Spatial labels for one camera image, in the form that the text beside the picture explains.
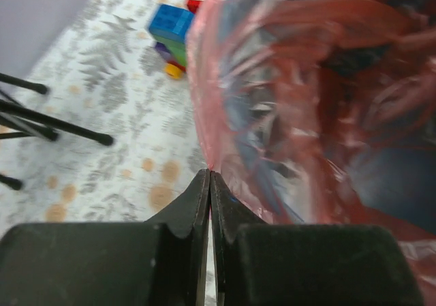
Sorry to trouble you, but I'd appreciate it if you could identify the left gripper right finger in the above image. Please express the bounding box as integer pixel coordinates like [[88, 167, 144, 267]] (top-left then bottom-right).
[[210, 172, 422, 305]]

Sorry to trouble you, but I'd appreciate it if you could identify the black music stand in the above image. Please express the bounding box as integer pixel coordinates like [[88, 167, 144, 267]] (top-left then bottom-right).
[[1, 73, 114, 191]]

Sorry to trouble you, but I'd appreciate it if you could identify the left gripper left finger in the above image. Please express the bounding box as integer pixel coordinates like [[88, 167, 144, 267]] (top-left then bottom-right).
[[1, 170, 211, 305]]

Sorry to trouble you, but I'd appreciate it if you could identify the colourful toy brick car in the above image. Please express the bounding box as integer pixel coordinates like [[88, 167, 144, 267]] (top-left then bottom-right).
[[147, 3, 194, 80]]

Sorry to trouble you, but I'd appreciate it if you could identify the red plastic trash bag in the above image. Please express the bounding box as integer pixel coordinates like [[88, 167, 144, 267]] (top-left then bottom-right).
[[187, 0, 435, 305]]

